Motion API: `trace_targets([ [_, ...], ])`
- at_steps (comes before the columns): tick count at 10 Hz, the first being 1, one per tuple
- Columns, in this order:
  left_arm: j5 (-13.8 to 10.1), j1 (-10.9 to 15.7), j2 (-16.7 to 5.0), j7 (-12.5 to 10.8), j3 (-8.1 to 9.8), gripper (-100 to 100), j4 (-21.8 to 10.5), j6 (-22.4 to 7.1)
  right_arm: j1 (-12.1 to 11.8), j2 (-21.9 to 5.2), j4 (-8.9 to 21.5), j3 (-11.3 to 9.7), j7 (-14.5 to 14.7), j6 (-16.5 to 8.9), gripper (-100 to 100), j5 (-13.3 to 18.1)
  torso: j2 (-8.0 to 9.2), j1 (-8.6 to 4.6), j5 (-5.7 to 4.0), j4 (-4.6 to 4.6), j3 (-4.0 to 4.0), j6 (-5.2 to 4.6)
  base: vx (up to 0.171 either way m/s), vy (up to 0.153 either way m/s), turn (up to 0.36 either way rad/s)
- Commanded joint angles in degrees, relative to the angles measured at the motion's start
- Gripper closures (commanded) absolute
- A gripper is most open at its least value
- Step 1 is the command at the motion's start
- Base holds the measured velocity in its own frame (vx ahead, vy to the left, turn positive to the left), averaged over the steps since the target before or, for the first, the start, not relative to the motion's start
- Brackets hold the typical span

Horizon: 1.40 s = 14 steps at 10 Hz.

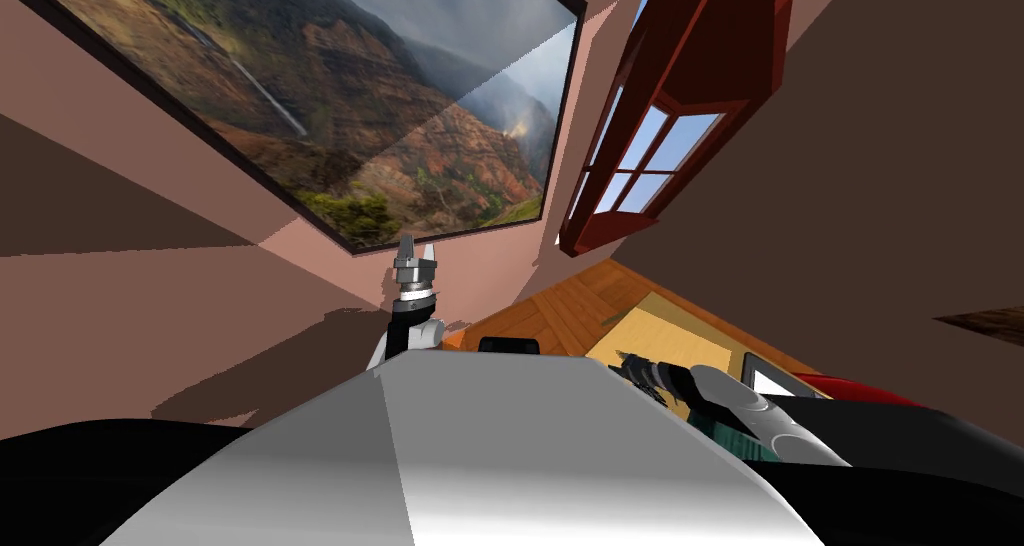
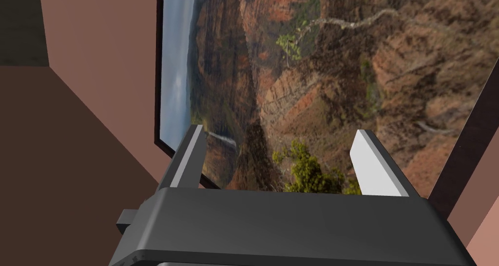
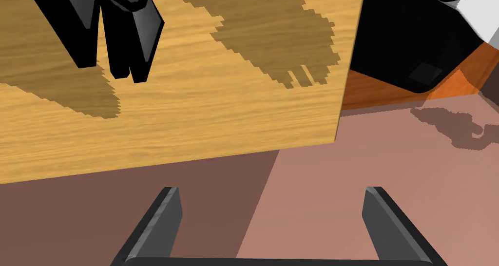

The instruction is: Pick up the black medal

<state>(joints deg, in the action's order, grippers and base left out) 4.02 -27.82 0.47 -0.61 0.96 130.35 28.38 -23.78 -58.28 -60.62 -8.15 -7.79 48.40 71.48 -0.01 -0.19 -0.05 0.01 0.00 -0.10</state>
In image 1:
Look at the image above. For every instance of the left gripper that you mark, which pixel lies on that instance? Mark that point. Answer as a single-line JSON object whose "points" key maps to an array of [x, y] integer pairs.
{"points": [[414, 273]]}

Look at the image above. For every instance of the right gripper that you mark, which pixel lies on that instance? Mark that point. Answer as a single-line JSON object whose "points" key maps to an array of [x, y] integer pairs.
{"points": [[640, 375]]}

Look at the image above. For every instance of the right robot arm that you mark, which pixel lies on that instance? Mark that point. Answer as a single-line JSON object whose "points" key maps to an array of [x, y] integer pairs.
{"points": [[800, 430]]}

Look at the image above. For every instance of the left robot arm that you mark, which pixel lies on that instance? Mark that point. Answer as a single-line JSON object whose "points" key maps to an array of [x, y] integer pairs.
{"points": [[404, 326]]}

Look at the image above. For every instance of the light wooden table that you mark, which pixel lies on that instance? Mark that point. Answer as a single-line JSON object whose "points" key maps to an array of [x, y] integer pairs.
{"points": [[664, 338]]}

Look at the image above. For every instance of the teal flat object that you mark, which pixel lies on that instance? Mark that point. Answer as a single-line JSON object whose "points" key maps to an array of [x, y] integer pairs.
{"points": [[748, 444]]}

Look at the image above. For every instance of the black framed white screen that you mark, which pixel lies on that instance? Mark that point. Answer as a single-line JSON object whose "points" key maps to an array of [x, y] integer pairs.
{"points": [[770, 382]]}

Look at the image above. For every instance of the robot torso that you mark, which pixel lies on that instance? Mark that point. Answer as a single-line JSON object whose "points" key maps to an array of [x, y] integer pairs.
{"points": [[496, 450]]}

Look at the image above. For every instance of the black framed mountain landscape picture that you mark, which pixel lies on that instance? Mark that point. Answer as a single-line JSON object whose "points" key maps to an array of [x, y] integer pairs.
{"points": [[352, 90]]}

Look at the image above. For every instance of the red rounded object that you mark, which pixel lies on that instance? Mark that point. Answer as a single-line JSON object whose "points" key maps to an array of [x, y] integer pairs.
{"points": [[848, 388]]}

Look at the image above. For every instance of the red framed window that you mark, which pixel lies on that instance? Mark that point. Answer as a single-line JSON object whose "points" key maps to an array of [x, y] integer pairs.
{"points": [[680, 90]]}

